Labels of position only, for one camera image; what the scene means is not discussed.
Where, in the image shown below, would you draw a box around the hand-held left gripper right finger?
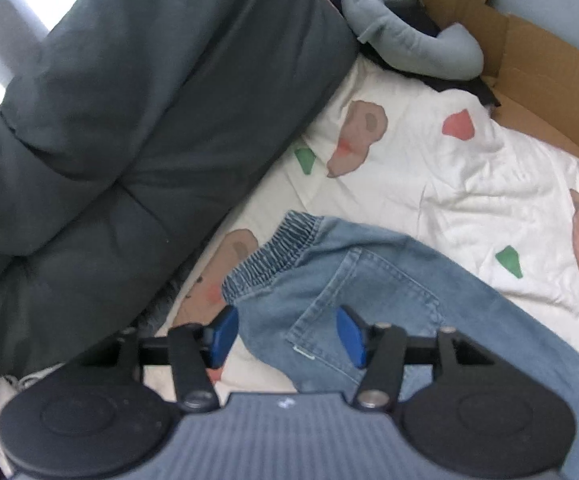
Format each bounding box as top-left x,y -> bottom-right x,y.
336,305 -> 495,411

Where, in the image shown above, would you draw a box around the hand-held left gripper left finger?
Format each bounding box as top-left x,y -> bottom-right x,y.
76,305 -> 240,411

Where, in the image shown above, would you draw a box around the blue denim jeans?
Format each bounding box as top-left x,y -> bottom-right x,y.
222,210 -> 579,476

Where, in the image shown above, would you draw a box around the cream bear print blanket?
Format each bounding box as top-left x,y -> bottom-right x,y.
154,55 -> 579,396

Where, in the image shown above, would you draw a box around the dark grey duvet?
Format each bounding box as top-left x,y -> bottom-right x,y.
0,0 -> 360,386

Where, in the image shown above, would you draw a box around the grey neck pillow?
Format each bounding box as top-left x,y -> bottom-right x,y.
339,0 -> 485,81

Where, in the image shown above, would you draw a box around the brown cardboard box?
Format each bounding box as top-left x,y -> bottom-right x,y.
399,0 -> 579,178

